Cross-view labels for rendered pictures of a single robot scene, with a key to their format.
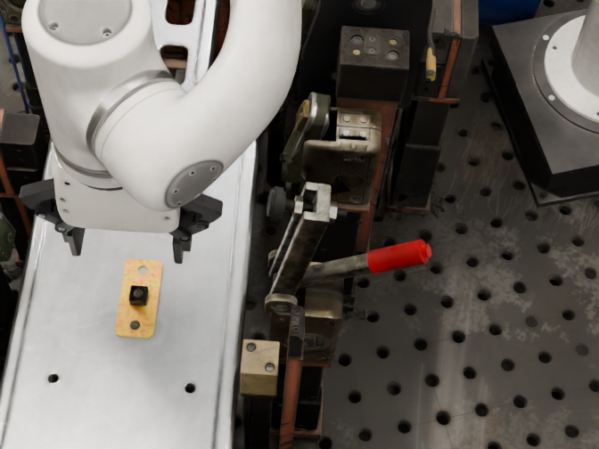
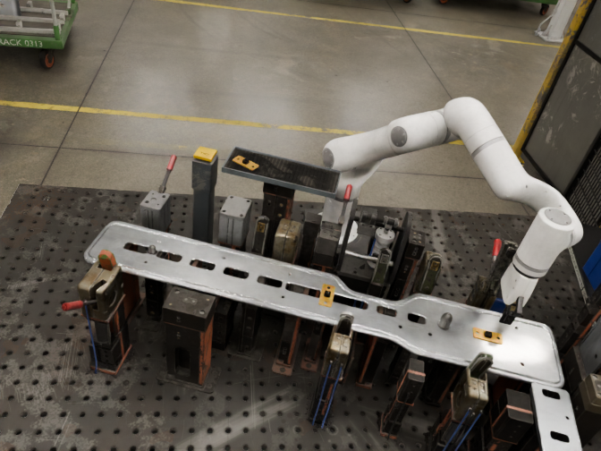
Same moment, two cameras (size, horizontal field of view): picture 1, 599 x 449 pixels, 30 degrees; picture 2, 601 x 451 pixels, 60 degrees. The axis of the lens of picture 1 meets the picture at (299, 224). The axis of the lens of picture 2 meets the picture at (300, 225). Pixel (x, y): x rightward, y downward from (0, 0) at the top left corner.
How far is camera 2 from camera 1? 153 cm
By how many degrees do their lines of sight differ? 54
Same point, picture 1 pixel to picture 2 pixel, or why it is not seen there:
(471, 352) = not seen: hidden behind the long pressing
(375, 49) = (419, 236)
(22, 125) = (415, 363)
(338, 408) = not seen: hidden behind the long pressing
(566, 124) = (354, 245)
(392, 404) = not seen: hidden behind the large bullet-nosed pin
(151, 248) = (468, 329)
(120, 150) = (578, 232)
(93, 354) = (511, 352)
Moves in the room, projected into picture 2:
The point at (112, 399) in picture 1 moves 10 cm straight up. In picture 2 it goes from (525, 348) to (541, 326)
